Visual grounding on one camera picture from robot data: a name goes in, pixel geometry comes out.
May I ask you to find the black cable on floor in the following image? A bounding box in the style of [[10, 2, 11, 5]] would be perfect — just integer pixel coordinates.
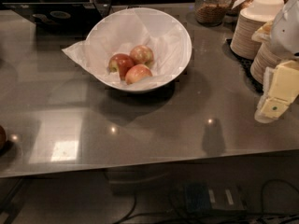
[[111, 189, 138, 224]]

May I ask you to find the rear paper plate stack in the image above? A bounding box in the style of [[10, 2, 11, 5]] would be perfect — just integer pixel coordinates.
[[230, 0, 284, 60]]

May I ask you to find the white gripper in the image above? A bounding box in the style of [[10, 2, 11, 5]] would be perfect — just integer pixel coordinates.
[[251, 0, 299, 123]]

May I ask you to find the white bowl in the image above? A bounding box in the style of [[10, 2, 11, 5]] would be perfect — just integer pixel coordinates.
[[84, 7, 193, 94]]

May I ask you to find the front paper plate stack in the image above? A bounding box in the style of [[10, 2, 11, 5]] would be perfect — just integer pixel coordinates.
[[250, 43, 281, 84]]

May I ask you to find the paper plate stack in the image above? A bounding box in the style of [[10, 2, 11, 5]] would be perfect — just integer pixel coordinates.
[[250, 43, 281, 84], [230, 0, 284, 60]]

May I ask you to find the pale red apple back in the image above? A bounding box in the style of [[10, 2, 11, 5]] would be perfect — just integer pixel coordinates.
[[130, 45, 154, 66]]

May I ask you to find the white paper liner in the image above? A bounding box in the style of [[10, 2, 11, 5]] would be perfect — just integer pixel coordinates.
[[62, 7, 189, 91]]

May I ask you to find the glass jar with grains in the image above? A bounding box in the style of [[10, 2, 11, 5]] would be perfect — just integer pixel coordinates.
[[194, 0, 232, 26]]

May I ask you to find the black mat under plates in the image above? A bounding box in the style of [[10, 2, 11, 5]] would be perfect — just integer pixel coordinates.
[[230, 49, 263, 95]]

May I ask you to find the dark box under counter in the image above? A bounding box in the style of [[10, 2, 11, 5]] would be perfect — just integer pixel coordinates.
[[184, 182, 247, 215]]

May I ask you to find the red apple front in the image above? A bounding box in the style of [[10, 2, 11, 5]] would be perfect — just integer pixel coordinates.
[[125, 64, 152, 85]]

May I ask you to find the black tray on counter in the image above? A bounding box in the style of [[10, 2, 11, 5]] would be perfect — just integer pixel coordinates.
[[4, 2, 111, 36]]

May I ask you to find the dark red apple left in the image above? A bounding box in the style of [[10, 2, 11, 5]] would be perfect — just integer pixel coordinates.
[[108, 53, 135, 80]]

